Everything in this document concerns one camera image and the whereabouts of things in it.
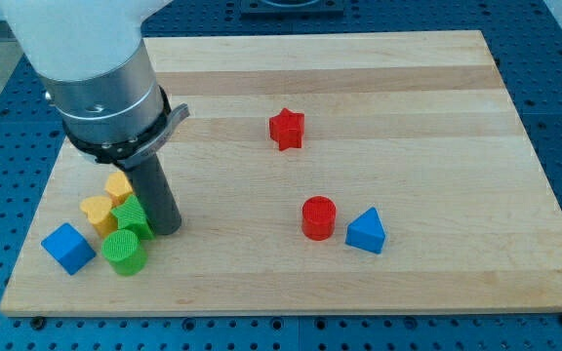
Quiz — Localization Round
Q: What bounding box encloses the yellow pentagon block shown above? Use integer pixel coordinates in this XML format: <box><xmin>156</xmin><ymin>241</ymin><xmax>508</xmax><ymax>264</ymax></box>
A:
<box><xmin>104</xmin><ymin>171</ymin><xmax>134</xmax><ymax>207</ymax></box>

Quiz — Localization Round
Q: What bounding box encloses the blue triangular prism block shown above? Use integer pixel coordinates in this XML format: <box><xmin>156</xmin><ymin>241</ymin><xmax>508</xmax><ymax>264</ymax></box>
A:
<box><xmin>345</xmin><ymin>207</ymin><xmax>387</xmax><ymax>254</ymax></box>

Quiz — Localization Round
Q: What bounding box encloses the black wrist clamp flange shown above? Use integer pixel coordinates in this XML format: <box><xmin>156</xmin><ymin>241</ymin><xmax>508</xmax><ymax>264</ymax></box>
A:
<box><xmin>63</xmin><ymin>87</ymin><xmax>189</xmax><ymax>170</ymax></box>

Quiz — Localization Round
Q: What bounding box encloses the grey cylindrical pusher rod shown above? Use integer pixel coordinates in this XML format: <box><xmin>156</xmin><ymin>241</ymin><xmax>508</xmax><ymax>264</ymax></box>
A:
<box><xmin>125</xmin><ymin>155</ymin><xmax>181</xmax><ymax>235</ymax></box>

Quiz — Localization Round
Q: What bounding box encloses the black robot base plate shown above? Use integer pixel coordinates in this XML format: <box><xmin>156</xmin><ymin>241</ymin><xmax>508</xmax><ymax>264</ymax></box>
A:
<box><xmin>238</xmin><ymin>0</ymin><xmax>345</xmax><ymax>16</ymax></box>

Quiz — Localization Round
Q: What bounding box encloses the red star block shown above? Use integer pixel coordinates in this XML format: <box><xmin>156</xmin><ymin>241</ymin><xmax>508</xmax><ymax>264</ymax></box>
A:
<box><xmin>268</xmin><ymin>108</ymin><xmax>304</xmax><ymax>151</ymax></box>

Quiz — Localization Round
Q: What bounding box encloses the blue cube block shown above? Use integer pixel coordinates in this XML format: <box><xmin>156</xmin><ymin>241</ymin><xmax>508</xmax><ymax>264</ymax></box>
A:
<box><xmin>41</xmin><ymin>222</ymin><xmax>97</xmax><ymax>275</ymax></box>

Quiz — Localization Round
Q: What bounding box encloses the red cylinder block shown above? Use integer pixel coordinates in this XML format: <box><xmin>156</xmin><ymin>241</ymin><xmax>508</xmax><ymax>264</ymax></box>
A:
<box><xmin>301</xmin><ymin>196</ymin><xmax>337</xmax><ymax>241</ymax></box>

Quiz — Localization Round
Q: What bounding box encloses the yellow heart block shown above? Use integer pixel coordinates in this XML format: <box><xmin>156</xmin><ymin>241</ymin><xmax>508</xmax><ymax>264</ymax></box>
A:
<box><xmin>80</xmin><ymin>196</ymin><xmax>117</xmax><ymax>239</ymax></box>

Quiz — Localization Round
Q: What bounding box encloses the green cylinder block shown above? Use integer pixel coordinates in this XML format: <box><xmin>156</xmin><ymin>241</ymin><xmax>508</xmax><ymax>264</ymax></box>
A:
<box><xmin>101</xmin><ymin>229</ymin><xmax>147</xmax><ymax>276</ymax></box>

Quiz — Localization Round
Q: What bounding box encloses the green star block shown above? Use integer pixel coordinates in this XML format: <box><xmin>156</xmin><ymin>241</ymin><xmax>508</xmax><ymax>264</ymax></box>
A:
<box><xmin>110</xmin><ymin>194</ymin><xmax>155</xmax><ymax>240</ymax></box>

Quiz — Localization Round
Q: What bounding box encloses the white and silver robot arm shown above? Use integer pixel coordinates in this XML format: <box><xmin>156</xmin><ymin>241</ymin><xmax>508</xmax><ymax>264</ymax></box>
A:
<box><xmin>0</xmin><ymin>0</ymin><xmax>169</xmax><ymax>146</ymax></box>

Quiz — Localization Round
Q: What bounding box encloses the light wooden board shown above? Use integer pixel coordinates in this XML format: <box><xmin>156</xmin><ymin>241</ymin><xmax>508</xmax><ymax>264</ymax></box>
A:
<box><xmin>0</xmin><ymin>31</ymin><xmax>562</xmax><ymax>317</ymax></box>

